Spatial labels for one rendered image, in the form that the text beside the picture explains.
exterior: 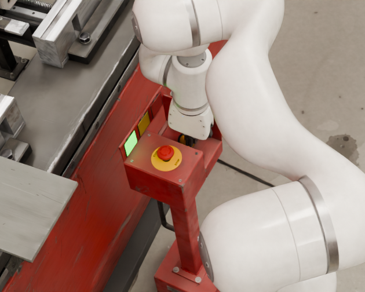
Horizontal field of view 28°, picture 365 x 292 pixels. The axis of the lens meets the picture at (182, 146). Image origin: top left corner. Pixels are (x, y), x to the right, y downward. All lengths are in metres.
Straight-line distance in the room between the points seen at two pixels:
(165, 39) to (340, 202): 0.38
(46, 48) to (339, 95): 1.37
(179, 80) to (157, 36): 0.45
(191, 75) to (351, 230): 0.70
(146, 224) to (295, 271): 1.61
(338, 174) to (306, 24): 2.18
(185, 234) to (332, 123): 0.90
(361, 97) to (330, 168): 1.92
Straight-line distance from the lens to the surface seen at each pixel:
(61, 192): 1.42
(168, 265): 2.29
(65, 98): 1.72
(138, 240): 2.42
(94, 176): 1.83
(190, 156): 1.69
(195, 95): 1.54
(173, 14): 1.07
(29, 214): 1.41
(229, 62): 1.00
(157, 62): 1.54
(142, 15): 1.08
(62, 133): 1.66
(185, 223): 1.98
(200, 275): 2.26
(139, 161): 1.69
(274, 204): 0.87
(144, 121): 1.72
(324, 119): 2.73
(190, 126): 1.66
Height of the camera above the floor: 2.17
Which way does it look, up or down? 54 degrees down
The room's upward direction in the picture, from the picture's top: 8 degrees counter-clockwise
